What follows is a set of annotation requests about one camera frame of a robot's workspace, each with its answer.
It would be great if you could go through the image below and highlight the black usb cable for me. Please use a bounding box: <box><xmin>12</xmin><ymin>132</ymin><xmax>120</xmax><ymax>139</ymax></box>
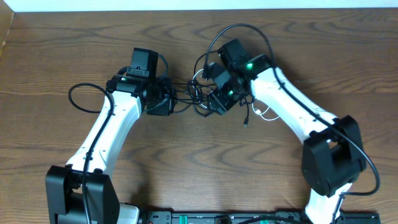
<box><xmin>169</xmin><ymin>51</ymin><xmax>251</xmax><ymax>128</ymax></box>

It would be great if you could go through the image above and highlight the white usb cable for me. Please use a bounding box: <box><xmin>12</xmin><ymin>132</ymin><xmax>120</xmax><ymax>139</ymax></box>
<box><xmin>191</xmin><ymin>68</ymin><xmax>280</xmax><ymax>122</ymax></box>

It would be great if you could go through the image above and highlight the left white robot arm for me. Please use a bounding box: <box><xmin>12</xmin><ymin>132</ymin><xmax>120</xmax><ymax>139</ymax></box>
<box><xmin>45</xmin><ymin>48</ymin><xmax>175</xmax><ymax>223</ymax></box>

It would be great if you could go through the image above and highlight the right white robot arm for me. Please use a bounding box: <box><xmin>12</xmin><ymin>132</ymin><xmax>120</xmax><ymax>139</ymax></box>
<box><xmin>204</xmin><ymin>39</ymin><xmax>366</xmax><ymax>223</ymax></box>

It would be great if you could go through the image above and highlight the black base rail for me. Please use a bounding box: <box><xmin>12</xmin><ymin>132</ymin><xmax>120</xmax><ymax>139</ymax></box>
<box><xmin>137</xmin><ymin>210</ymin><xmax>381</xmax><ymax>224</ymax></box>

